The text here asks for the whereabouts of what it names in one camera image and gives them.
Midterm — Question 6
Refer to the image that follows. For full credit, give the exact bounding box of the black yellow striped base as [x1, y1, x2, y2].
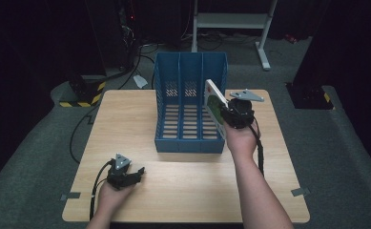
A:
[285, 81, 335, 111]
[58, 74, 107, 109]

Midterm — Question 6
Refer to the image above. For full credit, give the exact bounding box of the grey tape piece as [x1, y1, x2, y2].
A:
[60, 192, 82, 201]
[290, 187, 311, 198]

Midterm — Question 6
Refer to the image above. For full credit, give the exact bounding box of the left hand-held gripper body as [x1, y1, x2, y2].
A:
[106, 153, 134, 191]

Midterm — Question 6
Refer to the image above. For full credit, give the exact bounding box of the blue plastic file rack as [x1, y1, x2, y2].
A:
[154, 52, 229, 155]

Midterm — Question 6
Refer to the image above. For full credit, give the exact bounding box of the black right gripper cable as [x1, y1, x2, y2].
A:
[248, 117, 266, 177]

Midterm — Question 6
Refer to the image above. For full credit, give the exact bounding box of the person's left hand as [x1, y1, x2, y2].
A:
[96, 181, 137, 218]

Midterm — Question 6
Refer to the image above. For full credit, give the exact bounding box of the white metal stand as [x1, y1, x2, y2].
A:
[191, 0, 278, 72]

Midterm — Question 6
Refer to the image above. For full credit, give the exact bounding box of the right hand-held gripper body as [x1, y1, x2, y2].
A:
[227, 89, 265, 130]

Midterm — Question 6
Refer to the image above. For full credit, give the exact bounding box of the dark equipment rack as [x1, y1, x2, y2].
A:
[117, 0, 143, 71]

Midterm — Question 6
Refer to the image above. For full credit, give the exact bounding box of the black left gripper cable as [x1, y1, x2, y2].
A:
[89, 159, 114, 221]

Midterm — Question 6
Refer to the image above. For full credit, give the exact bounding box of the thin black floor cable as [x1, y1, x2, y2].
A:
[69, 104, 101, 165]

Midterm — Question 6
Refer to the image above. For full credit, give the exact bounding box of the white book with green leaf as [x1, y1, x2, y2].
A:
[203, 78, 230, 140]

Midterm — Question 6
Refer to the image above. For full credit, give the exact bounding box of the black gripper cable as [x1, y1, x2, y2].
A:
[248, 117, 266, 177]
[89, 159, 114, 221]

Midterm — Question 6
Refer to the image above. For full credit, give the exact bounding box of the thick black floor cable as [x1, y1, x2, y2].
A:
[100, 44, 158, 90]

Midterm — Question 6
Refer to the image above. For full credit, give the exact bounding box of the person's right hand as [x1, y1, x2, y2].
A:
[223, 120, 262, 161]

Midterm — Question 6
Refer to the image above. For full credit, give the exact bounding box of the white object on floor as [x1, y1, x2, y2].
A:
[133, 74, 149, 90]

